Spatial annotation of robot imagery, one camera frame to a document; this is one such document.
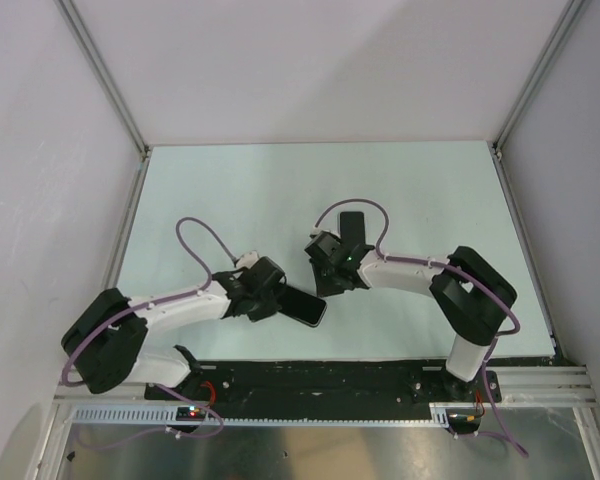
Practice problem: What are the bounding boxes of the black silicone phone case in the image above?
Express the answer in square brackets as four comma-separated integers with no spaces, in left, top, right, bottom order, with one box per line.
[279,285,329,329]

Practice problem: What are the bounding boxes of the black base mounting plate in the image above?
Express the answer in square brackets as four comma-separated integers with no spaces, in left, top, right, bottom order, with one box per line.
[144,358,504,421]

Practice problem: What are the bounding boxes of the aluminium right corner post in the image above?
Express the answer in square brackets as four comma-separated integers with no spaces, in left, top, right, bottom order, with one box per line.
[491,0,591,159]

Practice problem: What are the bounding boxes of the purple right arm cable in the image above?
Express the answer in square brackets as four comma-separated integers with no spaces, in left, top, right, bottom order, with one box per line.
[313,198,530,459]

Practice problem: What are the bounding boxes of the right controller circuit board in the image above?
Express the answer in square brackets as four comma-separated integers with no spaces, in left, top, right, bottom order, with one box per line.
[446,408,486,436]

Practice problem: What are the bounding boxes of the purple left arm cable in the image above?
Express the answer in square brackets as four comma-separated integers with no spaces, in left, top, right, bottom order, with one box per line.
[59,216,251,449]

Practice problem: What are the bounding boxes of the aluminium left corner post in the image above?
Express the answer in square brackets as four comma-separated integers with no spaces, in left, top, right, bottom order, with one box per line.
[54,0,150,161]

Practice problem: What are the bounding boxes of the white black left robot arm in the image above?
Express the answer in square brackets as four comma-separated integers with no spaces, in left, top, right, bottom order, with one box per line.
[61,252,286,399]

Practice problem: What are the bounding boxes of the controller circuit board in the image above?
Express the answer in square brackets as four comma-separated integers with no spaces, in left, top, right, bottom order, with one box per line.
[446,408,486,436]
[176,406,206,422]

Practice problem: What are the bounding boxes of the aluminium front frame rail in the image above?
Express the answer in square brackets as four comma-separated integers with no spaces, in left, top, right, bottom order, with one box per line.
[53,366,598,408]

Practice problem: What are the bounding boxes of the white slotted cable duct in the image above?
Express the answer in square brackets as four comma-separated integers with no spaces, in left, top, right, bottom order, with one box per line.
[72,404,449,428]

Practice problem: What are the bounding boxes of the aluminium corner post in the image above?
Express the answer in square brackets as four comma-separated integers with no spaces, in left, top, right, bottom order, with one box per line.
[491,0,591,159]
[54,0,150,161]

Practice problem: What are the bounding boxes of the left controller circuit board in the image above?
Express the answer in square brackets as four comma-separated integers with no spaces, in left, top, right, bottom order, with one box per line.
[176,406,206,422]

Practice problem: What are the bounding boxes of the blue smartphone black screen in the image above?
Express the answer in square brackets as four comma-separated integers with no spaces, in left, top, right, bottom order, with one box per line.
[338,211,367,249]

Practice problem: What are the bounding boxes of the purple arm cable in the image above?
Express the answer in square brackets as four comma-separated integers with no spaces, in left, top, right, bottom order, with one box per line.
[313,198,530,459]
[59,216,251,449]

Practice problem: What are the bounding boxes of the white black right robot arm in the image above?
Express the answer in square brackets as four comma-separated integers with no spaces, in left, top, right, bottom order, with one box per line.
[305,230,520,401]

